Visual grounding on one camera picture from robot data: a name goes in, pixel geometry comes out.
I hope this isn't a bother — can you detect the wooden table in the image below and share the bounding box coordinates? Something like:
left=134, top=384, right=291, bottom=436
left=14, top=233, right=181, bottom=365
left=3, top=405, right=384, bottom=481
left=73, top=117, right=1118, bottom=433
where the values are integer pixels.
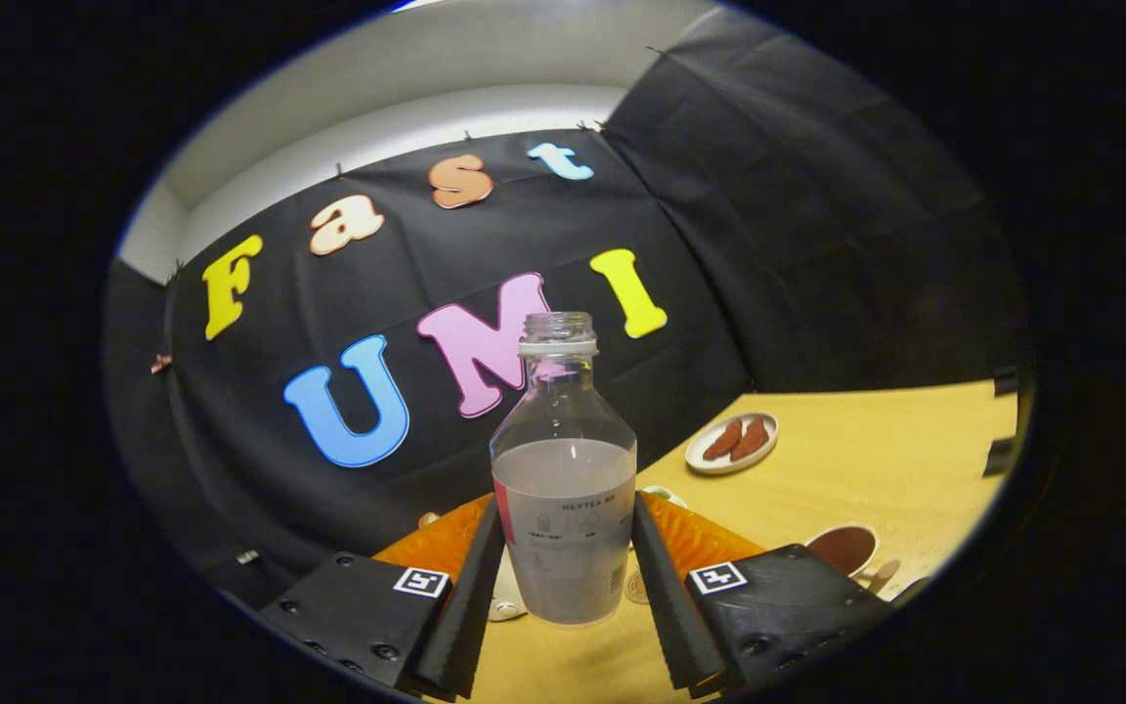
left=470, top=379, right=1018, bottom=704

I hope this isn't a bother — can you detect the cream cup with wooden handle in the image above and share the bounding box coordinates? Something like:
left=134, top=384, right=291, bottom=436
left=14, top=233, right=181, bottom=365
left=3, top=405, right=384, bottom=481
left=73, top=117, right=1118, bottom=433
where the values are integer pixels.
left=805, top=524, right=904, bottom=594

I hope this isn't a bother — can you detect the white toaster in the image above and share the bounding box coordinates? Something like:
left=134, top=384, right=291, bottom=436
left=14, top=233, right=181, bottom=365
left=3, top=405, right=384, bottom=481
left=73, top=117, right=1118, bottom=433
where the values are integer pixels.
left=489, top=552, right=531, bottom=623

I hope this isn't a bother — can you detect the clear plastic juice bottle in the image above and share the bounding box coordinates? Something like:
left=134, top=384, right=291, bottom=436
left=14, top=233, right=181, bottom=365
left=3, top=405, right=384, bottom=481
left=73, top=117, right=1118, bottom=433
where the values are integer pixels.
left=490, top=312, right=638, bottom=627

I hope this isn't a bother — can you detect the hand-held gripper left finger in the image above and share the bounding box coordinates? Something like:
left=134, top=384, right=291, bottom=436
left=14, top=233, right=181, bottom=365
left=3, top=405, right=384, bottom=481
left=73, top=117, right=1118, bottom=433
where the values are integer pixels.
left=258, top=494, right=507, bottom=701

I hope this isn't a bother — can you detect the round white plate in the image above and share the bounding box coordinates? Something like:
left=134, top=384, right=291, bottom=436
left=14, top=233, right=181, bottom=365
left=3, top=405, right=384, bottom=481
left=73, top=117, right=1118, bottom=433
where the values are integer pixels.
left=685, top=412, right=779, bottom=476

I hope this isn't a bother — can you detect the brown sausage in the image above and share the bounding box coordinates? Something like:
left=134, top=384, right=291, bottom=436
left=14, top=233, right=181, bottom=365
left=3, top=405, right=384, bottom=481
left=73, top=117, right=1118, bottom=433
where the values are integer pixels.
left=703, top=419, right=744, bottom=462
left=730, top=418, right=770, bottom=462

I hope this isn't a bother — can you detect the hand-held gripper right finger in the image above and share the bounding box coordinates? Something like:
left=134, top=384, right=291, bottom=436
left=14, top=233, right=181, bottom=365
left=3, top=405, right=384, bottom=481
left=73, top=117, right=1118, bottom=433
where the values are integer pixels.
left=629, top=492, right=894, bottom=698

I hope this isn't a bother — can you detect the black backdrop cloth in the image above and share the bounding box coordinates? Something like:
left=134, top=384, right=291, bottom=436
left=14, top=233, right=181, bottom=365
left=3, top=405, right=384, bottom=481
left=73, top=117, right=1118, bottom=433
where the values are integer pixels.
left=104, top=5, right=1028, bottom=612

